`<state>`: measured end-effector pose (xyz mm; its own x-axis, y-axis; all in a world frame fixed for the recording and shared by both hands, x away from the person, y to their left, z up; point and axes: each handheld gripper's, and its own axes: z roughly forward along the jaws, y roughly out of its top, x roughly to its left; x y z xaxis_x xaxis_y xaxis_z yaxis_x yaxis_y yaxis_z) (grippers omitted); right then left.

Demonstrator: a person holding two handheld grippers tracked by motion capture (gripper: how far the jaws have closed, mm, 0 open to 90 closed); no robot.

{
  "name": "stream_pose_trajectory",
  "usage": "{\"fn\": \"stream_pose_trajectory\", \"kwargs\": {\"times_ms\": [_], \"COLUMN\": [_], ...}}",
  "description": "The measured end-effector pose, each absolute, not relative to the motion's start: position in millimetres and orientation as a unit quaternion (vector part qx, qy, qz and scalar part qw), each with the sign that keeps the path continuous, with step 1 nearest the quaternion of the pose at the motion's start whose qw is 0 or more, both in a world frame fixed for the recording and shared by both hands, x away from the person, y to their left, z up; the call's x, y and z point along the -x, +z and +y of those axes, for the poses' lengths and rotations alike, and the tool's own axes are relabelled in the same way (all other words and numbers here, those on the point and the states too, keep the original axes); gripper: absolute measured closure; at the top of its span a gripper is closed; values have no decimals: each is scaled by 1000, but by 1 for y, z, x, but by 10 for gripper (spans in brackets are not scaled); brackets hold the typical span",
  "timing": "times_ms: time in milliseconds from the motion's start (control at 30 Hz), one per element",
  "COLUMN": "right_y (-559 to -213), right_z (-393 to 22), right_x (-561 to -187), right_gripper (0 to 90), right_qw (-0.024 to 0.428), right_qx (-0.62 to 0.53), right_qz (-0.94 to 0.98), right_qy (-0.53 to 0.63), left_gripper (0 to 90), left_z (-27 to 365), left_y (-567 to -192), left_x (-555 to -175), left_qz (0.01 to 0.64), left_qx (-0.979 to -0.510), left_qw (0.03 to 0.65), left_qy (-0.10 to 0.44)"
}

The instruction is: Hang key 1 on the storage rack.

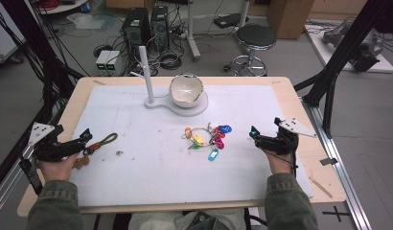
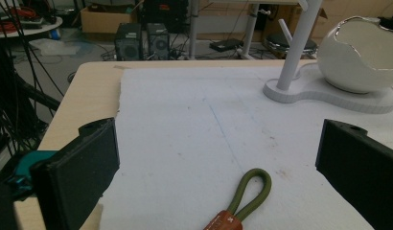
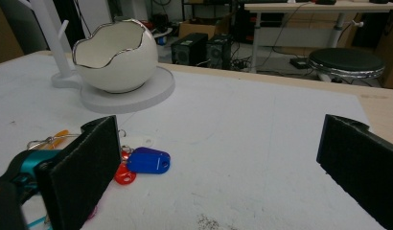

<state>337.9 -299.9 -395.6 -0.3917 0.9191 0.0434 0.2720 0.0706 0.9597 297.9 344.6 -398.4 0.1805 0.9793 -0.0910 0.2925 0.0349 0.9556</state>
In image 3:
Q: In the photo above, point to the white key stand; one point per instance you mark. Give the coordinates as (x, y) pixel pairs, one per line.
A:
(137, 96)

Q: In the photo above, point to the white egg-shaped bowl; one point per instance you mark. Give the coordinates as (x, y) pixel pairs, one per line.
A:
(134, 64)

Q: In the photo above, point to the blue key tag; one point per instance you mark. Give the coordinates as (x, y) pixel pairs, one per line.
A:
(146, 161)

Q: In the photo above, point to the small cardboard box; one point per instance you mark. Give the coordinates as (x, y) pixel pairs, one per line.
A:
(197, 29)

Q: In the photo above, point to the white table mat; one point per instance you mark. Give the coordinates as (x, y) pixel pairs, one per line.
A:
(233, 143)

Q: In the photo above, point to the round white side table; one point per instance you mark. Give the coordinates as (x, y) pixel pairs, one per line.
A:
(162, 33)

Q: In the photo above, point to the black round stool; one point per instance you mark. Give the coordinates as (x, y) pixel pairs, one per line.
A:
(346, 60)

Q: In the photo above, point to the flat black floor box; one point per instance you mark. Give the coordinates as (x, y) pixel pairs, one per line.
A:
(299, 63)

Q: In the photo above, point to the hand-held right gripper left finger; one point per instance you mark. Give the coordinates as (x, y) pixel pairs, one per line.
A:
(79, 172)

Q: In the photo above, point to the black computer tower green sticker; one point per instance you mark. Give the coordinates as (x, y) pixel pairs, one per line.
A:
(189, 49)

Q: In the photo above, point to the red key tag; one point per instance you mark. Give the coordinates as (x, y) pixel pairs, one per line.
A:
(124, 177)

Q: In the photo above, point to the orange key tag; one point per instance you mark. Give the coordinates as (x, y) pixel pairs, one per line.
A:
(60, 135)

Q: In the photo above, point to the tall brown cardboard box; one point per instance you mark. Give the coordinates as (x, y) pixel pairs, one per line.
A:
(391, 64)

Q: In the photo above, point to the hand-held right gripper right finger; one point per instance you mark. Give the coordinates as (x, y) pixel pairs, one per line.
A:
(360, 166)

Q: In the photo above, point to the desk with white legs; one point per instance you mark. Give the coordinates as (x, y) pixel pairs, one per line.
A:
(312, 7)

